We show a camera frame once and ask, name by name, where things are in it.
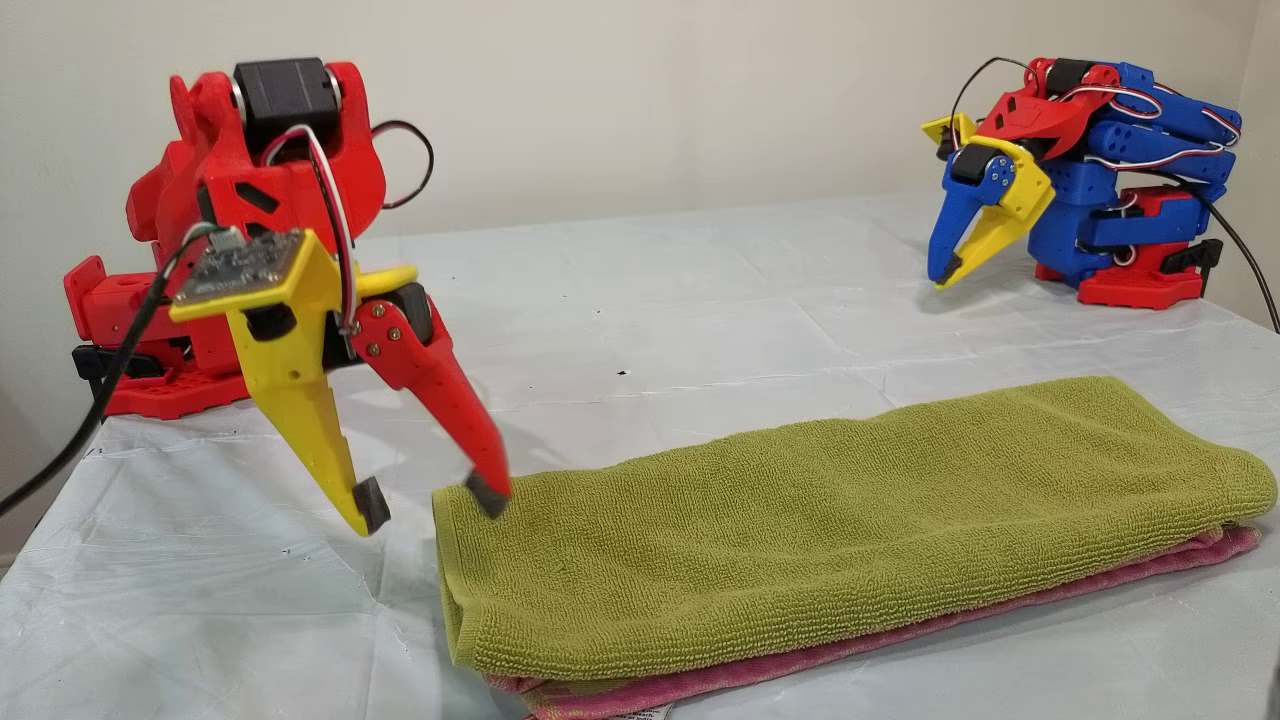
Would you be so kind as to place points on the camera board on blue arm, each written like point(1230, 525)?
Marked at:
point(948, 132)

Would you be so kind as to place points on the camera board on red arm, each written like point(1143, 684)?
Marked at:
point(240, 270)

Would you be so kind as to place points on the green towel with pink borders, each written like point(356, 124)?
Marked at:
point(850, 520)

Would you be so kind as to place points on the white tablecloth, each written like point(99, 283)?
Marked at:
point(250, 600)

